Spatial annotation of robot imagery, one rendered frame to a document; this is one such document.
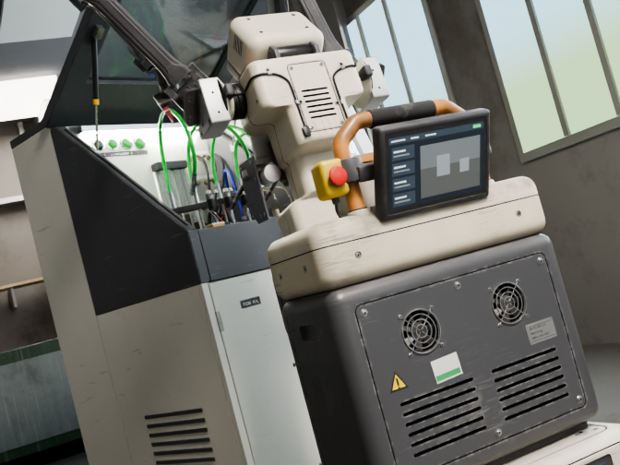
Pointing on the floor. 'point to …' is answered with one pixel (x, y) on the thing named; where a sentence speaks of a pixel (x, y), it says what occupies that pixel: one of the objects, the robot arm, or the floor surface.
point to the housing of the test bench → (70, 298)
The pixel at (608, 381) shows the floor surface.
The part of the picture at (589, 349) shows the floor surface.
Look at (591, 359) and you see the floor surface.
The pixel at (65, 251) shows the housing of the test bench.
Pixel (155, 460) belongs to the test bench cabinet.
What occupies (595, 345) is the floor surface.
